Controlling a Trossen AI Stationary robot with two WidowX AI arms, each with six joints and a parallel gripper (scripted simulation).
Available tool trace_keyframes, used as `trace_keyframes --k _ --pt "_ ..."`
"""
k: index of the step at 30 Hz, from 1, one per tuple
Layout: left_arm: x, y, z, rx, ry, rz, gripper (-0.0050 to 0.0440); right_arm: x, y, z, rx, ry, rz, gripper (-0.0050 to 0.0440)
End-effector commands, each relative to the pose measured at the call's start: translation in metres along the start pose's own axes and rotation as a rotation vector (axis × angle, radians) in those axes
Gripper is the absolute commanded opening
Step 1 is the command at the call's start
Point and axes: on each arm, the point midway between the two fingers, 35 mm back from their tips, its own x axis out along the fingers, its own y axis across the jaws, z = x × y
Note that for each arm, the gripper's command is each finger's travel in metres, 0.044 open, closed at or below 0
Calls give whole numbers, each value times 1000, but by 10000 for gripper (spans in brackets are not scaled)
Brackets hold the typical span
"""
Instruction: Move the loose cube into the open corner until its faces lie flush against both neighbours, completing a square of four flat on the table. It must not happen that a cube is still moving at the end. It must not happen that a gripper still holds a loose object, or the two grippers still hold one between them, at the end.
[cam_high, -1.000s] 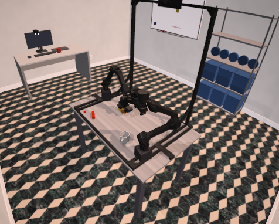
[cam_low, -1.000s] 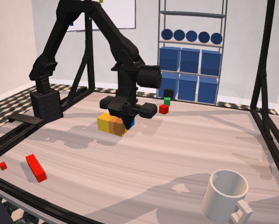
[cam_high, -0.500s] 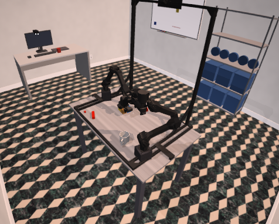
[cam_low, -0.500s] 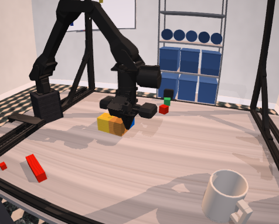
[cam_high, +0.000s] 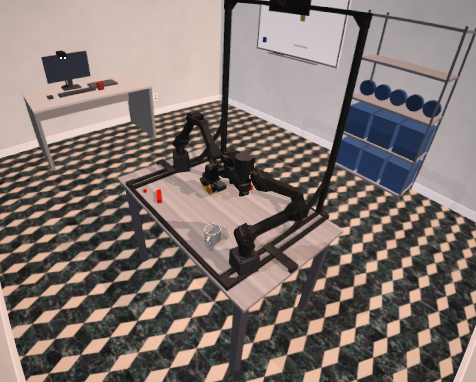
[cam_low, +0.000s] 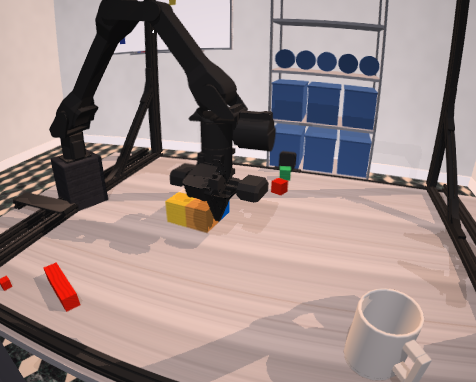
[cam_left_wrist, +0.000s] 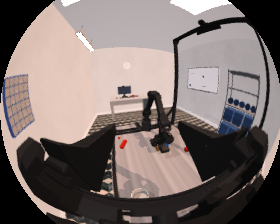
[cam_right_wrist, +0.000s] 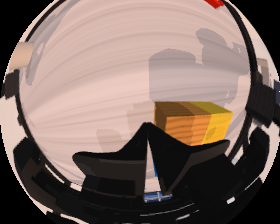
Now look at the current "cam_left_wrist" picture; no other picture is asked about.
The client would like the red rectangular block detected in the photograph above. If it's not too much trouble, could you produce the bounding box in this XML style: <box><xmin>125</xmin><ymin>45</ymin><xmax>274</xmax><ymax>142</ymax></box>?
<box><xmin>120</xmin><ymin>139</ymin><xmax>127</xmax><ymax>149</ymax></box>

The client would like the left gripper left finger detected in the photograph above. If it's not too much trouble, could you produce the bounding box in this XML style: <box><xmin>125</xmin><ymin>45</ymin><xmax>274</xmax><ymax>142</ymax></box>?
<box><xmin>40</xmin><ymin>123</ymin><xmax>116</xmax><ymax>192</ymax></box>

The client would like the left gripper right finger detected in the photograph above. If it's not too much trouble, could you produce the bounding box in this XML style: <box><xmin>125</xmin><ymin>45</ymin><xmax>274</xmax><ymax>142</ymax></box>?
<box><xmin>178</xmin><ymin>121</ymin><xmax>248</xmax><ymax>182</ymax></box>

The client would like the grey mug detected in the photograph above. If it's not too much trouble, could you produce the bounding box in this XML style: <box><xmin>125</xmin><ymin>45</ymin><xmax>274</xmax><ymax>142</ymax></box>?
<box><xmin>131</xmin><ymin>188</ymin><xmax>149</xmax><ymax>198</ymax></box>

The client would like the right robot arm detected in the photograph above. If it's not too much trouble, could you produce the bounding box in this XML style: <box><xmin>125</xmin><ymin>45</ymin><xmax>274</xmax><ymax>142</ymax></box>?
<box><xmin>143</xmin><ymin>91</ymin><xmax>174</xmax><ymax>147</ymax></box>

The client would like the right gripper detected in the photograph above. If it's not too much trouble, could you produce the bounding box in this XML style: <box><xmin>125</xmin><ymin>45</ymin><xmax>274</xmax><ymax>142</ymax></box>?
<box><xmin>154</xmin><ymin>134</ymin><xmax>170</xmax><ymax>153</ymax></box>

